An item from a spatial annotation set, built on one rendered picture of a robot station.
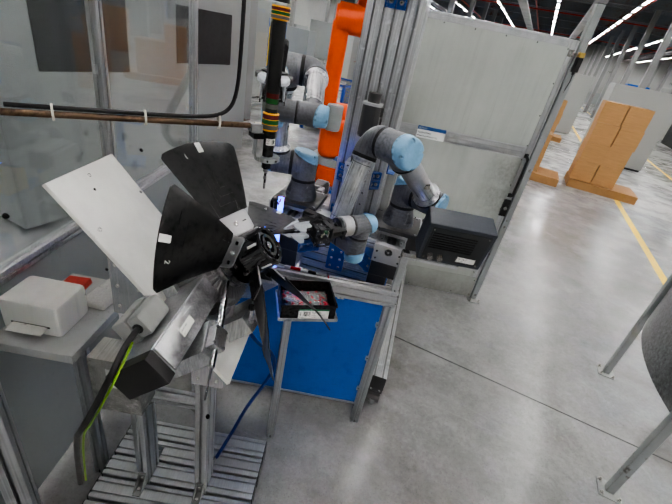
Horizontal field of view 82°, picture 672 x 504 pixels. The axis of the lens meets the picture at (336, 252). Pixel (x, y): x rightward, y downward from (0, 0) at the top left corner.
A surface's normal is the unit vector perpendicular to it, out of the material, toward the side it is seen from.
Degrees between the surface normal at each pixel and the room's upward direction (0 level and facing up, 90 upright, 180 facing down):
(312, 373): 90
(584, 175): 90
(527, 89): 90
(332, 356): 90
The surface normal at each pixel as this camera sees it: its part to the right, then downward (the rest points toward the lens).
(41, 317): -0.07, 0.48
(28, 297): 0.18, -0.86
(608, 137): -0.44, 0.37
